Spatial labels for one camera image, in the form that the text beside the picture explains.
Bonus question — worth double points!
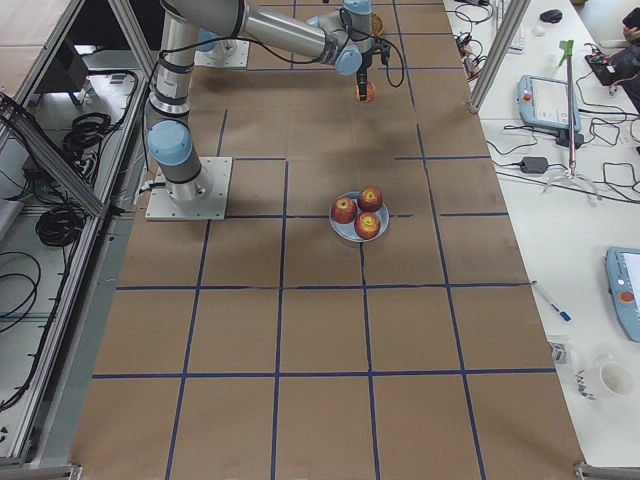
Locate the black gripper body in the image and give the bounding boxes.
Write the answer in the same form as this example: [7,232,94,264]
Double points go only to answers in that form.
[356,39,391,75]

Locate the yellow-red apple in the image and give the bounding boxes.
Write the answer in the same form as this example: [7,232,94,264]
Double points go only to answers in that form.
[355,82,377,103]

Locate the brown wicker basket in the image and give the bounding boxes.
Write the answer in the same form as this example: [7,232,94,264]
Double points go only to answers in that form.
[371,13,384,36]

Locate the red apple on plate back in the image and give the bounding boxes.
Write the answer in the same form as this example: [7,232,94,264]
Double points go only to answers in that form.
[357,186,384,212]

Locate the red apple on plate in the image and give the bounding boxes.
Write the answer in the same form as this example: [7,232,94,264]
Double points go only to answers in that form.
[354,212,381,241]
[330,196,358,224]
[357,186,384,212]

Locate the red apple on plate left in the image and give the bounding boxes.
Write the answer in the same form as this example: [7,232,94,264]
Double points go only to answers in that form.
[330,196,358,224]

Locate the red apple on plate front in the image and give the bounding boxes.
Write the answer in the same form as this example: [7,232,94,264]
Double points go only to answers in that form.
[354,212,381,241]

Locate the light blue plate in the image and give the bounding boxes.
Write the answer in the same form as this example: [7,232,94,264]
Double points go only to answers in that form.
[329,191,389,243]

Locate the left teach pendant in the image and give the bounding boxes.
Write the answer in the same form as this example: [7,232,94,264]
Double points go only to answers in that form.
[517,75,575,131]

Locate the teach pendant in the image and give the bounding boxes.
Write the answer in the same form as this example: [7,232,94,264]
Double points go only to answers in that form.
[605,247,640,343]
[517,75,575,131]

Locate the black computer mouse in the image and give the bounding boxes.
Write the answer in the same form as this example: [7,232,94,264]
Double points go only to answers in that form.
[539,9,563,24]

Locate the metal tripod stand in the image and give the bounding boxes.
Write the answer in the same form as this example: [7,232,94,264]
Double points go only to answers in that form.
[542,39,602,201]

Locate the black power adapter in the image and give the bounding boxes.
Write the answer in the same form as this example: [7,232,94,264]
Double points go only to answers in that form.
[518,156,549,174]

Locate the blue white pen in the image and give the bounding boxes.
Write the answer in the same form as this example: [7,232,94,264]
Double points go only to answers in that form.
[531,280,572,322]

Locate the right teach pendant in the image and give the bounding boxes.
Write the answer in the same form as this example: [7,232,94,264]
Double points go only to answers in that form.
[605,247,640,343]

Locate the white mug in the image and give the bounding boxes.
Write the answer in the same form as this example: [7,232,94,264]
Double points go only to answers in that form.
[575,357,635,400]

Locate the black braided right cable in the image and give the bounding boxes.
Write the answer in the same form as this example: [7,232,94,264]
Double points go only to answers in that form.
[339,7,406,88]

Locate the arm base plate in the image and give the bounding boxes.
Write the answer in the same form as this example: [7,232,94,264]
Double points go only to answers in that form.
[145,157,233,221]
[194,40,249,69]

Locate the aluminium frame post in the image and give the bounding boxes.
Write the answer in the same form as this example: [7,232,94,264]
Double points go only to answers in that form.
[467,0,530,114]

